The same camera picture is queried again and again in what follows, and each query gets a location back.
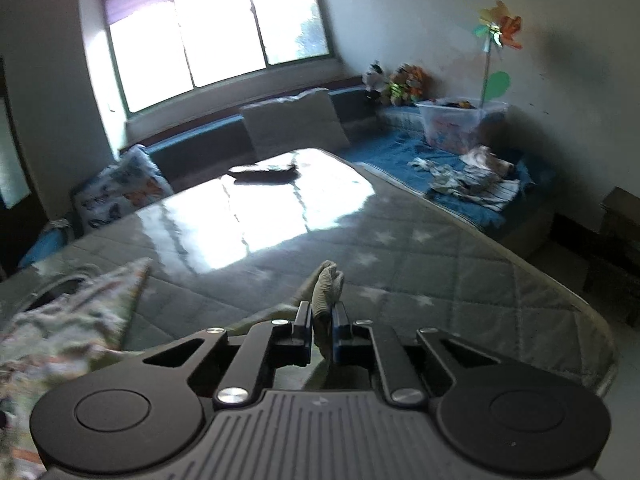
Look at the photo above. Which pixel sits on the floral green child's garment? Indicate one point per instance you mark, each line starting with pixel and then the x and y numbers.
pixel 67 338

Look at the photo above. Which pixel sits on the round black table stove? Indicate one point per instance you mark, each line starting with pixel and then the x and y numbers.
pixel 64 284

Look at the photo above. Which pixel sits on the grey square cushion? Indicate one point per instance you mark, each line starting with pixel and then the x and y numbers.
pixel 281 125

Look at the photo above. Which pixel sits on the pile of light clothes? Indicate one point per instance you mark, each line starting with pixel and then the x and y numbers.
pixel 481 181

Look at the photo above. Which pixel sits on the black remote control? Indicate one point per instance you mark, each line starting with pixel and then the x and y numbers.
pixel 263 175

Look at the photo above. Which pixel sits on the large window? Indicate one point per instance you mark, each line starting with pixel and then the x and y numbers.
pixel 165 48

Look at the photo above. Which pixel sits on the orange green plush toys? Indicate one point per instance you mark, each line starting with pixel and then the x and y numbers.
pixel 408 85

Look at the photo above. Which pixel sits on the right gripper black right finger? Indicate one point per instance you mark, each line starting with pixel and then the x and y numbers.
pixel 351 340

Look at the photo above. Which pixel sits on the colourful paper pinwheel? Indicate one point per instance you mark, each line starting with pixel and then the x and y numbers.
pixel 498 29

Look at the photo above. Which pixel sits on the black and white plush toy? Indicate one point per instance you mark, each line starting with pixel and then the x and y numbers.
pixel 377 85

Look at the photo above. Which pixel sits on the clear plastic storage box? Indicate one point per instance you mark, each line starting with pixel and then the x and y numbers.
pixel 457 125

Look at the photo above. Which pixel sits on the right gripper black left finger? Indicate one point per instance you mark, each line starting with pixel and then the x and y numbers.
pixel 294 338

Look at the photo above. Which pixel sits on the butterfly print pillow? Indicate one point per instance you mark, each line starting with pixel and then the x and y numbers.
pixel 130 184

